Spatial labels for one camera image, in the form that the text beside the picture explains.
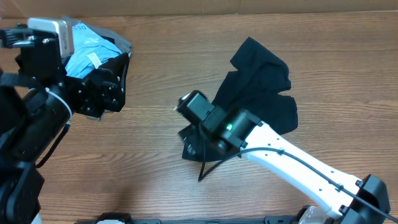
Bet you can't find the black Nike t-shirt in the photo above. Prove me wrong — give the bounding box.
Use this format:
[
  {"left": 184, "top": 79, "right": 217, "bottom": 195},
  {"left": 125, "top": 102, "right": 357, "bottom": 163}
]
[{"left": 178, "top": 37, "right": 298, "bottom": 162}]

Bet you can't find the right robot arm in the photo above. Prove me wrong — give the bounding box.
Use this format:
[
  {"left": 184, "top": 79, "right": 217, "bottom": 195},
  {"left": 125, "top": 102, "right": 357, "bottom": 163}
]
[{"left": 198, "top": 108, "right": 397, "bottom": 223}]

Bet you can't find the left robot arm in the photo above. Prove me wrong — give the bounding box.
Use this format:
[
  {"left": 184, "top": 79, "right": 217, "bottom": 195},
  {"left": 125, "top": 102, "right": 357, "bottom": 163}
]
[{"left": 1, "top": 19, "right": 130, "bottom": 223}]

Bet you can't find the light blue folded shirt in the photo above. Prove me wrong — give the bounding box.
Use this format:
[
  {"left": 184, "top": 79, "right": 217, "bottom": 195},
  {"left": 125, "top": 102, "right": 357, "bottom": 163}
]
[{"left": 65, "top": 22, "right": 122, "bottom": 79}]

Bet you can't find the grey folded shirt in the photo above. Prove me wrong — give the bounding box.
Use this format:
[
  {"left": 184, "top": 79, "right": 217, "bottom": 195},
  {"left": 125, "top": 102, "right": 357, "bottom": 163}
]
[{"left": 62, "top": 16, "right": 132, "bottom": 57}]

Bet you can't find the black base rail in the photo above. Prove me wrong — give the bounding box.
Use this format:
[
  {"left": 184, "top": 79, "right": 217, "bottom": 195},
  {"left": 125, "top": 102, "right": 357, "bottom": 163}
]
[{"left": 76, "top": 213, "right": 300, "bottom": 224}]

